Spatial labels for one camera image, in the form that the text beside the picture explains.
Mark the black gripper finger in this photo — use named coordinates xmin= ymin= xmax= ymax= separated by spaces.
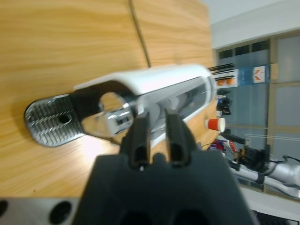
xmin=163 ymin=107 xmax=196 ymax=169
xmin=120 ymin=111 xmax=151 ymax=170

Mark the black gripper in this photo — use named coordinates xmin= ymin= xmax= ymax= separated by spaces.
xmin=239 ymin=144 xmax=270 ymax=173

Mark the white capsule coffee machine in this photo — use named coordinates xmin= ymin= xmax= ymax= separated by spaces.
xmin=24 ymin=63 xmax=217 ymax=148

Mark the red paper cup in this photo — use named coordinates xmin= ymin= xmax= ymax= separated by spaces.
xmin=204 ymin=117 xmax=226 ymax=134

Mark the black capsule stand with rods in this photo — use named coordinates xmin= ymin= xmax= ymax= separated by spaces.
xmin=207 ymin=62 xmax=236 ymax=76

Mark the blue white wall poster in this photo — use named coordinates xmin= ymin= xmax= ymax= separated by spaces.
xmin=238 ymin=65 xmax=270 ymax=85

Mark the black machine power cable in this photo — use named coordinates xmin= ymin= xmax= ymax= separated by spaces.
xmin=127 ymin=0 xmax=152 ymax=68

